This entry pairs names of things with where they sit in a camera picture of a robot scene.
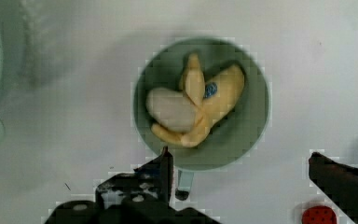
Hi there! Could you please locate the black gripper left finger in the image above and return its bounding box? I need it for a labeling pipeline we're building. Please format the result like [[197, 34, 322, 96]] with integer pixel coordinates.
[[44, 147, 220, 224]]

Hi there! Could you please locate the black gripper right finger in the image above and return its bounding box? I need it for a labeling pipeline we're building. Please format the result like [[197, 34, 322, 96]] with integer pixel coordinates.
[[309, 152, 358, 224]]

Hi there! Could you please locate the peeled toy banana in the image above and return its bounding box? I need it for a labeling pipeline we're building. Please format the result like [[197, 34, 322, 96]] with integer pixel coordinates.
[[146, 53, 245, 147]]

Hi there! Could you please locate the green mug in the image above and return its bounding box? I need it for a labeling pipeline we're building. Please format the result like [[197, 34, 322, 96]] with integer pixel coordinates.
[[133, 38, 269, 192]]

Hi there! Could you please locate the red round toy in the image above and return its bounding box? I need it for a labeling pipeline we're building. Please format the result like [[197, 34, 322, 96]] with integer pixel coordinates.
[[301, 205, 337, 224]]

